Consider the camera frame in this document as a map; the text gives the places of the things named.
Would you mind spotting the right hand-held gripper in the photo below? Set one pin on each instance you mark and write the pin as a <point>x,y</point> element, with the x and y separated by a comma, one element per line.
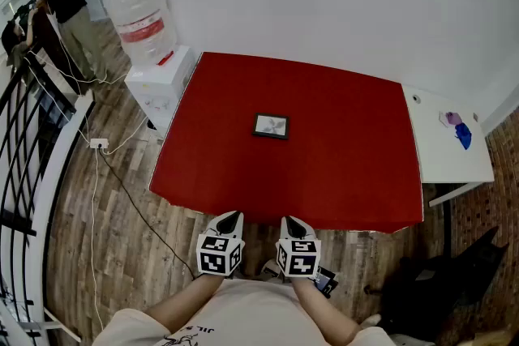
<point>298,259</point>

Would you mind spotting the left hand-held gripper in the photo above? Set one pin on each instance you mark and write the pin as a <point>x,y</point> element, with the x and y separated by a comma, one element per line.
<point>219,257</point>

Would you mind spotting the black picture frame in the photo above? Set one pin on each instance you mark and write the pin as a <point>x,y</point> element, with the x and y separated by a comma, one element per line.
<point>271,126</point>

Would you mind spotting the person's left forearm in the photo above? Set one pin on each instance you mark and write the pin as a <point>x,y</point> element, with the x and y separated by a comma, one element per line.
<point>182,302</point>

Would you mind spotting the person's right forearm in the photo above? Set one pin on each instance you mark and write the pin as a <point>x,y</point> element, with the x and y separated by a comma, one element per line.
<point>324,312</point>

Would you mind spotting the person's white shoe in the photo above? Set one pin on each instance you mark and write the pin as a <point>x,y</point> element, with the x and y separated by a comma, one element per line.
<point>271,269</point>

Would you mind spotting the red tablecloth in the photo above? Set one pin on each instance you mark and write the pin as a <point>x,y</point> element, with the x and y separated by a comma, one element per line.
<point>284,174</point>

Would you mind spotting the black handheld device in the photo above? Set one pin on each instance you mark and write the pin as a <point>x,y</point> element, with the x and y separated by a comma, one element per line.
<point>326,281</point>

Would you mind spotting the person's white shirt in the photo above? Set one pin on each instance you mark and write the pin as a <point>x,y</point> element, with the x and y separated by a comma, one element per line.
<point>251,316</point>

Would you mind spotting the white power strip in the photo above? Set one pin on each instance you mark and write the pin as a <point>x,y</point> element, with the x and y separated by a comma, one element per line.
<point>99,143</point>

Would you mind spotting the black bag on floor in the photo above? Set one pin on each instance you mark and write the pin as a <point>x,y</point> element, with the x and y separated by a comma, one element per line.
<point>438,291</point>

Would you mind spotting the white water dispenser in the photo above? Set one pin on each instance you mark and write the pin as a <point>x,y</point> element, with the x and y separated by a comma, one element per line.
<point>160,87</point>

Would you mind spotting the white desk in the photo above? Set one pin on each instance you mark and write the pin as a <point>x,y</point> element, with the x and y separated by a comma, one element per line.
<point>450,158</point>

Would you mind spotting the round desk grommet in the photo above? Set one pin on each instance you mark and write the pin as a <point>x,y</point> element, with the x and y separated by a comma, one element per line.
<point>416,99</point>

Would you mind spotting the white hexagon paper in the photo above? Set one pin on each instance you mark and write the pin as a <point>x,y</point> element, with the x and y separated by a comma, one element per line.
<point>443,119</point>

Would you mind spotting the black metal railing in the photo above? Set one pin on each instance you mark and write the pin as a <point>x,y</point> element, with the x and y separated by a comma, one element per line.
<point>20,158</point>

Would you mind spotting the clear bagged water bottle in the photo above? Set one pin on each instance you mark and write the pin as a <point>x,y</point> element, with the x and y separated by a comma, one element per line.
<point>140,18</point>

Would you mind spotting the dark wooden handrail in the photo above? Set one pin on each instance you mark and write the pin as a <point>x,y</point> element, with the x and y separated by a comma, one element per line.
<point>52,48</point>

